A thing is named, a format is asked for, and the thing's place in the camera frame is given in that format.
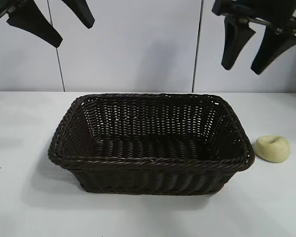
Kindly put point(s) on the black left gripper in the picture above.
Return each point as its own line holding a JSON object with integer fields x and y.
{"x": 2, "y": 10}

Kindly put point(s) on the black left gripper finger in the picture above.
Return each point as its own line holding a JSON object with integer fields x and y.
{"x": 82, "y": 12}

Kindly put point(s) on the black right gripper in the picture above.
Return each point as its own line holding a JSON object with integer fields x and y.
{"x": 259, "y": 10}

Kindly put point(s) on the pale yellow egg yolk pastry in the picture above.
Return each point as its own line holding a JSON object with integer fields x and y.
{"x": 272, "y": 149}

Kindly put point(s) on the dark brown woven basket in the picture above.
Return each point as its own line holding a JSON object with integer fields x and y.
{"x": 150, "y": 148}

